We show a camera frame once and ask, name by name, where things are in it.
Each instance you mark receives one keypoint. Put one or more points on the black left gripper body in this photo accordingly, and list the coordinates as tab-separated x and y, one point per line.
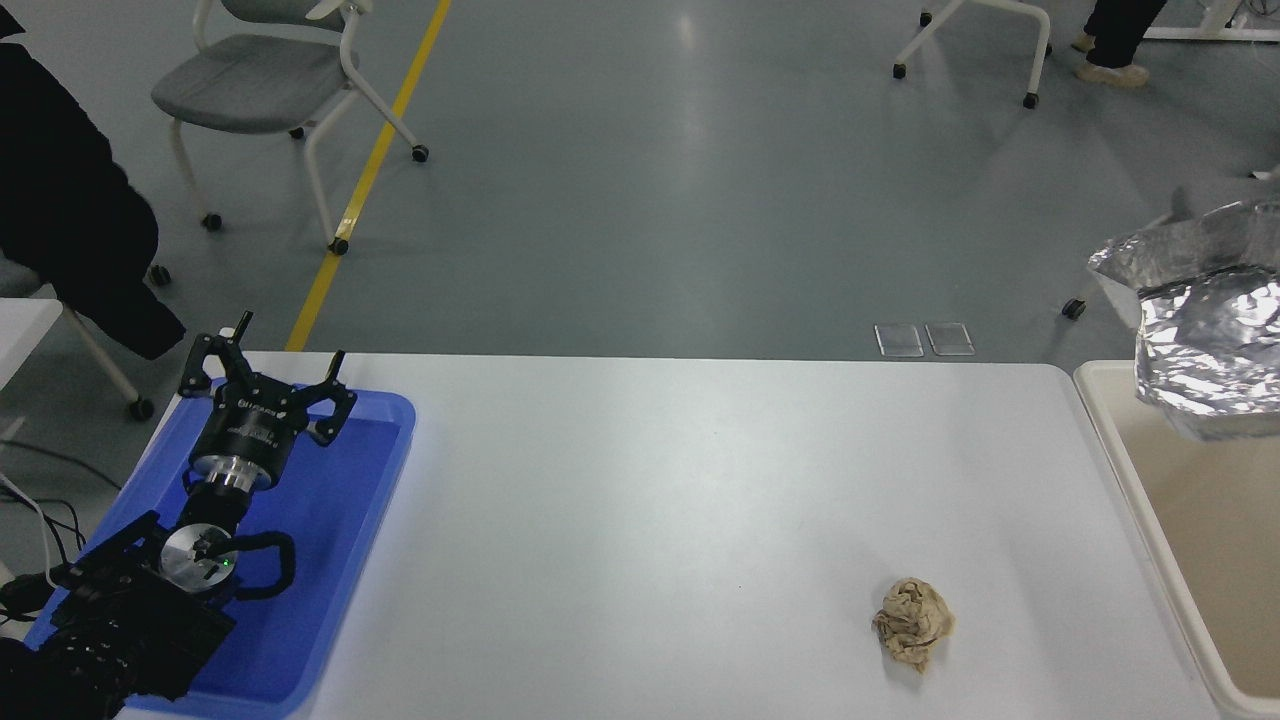
250	425

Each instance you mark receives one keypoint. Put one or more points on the silver foil plate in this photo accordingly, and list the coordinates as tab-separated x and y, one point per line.
1215	340

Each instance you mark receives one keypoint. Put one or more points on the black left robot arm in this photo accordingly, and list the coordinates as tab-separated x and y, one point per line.
120	630

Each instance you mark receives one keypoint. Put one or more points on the clear floor plate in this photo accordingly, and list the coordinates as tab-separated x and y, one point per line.
949	339
898	340

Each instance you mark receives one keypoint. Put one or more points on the blue plastic tray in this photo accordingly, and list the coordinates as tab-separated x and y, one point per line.
340	520

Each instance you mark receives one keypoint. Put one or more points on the white wheeled chair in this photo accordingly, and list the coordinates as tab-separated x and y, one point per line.
100	360

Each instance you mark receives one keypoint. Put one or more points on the person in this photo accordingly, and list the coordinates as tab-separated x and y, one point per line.
70	200
1115	35

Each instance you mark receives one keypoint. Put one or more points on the crumpled tan paper ball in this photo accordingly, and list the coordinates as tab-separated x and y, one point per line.
912	622

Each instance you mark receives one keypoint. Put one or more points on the white chair legs with casters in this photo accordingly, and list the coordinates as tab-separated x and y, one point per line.
1038	50

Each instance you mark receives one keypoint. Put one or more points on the large pale bin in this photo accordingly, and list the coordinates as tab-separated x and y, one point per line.
1200	580

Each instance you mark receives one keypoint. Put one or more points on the white furniture base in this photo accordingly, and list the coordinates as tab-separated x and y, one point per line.
1210	32

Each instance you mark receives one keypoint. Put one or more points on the grey seat white frame chair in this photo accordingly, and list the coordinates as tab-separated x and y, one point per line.
250	85

